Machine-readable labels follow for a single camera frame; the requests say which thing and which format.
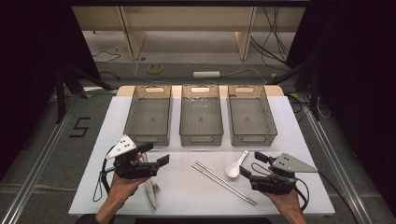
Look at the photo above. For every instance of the dark curtain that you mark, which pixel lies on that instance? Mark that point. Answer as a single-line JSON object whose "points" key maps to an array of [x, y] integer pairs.
{"points": [[358, 77], [28, 62]]}

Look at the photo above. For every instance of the grey translucent plastic bin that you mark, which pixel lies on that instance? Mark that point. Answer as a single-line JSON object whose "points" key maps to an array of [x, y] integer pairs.
{"points": [[200, 116], [149, 115], [250, 116]]}

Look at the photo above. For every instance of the white power strip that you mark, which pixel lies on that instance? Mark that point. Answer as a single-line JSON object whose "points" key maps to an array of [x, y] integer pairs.
{"points": [[206, 74]]}

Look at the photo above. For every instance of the light wooden furniture frame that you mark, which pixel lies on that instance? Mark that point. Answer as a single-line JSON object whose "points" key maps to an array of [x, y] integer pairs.
{"points": [[134, 40]]}

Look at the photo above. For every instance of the white ceramic spoon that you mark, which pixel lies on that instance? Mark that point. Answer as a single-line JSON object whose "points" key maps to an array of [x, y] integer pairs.
{"points": [[233, 171]]}

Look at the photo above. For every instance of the person's right hand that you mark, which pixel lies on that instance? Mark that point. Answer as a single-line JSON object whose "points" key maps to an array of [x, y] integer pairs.
{"points": [[285, 200]]}

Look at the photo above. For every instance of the yellow tape roll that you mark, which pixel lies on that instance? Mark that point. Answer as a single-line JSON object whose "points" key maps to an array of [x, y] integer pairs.
{"points": [[148, 69]]}

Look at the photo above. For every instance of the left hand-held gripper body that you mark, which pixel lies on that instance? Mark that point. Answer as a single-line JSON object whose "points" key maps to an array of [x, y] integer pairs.
{"points": [[130, 169]]}

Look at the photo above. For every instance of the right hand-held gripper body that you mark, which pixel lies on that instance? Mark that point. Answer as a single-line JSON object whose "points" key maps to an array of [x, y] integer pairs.
{"points": [[274, 185]]}

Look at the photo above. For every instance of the person's left hand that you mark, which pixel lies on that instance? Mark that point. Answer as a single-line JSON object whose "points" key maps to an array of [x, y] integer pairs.
{"points": [[121, 186]]}

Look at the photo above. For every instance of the aluminium floor rail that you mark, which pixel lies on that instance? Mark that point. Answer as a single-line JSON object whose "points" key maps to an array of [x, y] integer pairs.
{"points": [[34, 174], [339, 174]]}

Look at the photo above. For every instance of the black metal stand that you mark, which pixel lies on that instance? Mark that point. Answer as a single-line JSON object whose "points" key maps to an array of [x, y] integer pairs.
{"points": [[314, 93], [59, 93]]}

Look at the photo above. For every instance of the white table mat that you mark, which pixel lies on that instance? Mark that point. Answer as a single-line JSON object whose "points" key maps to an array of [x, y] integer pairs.
{"points": [[193, 196]]}

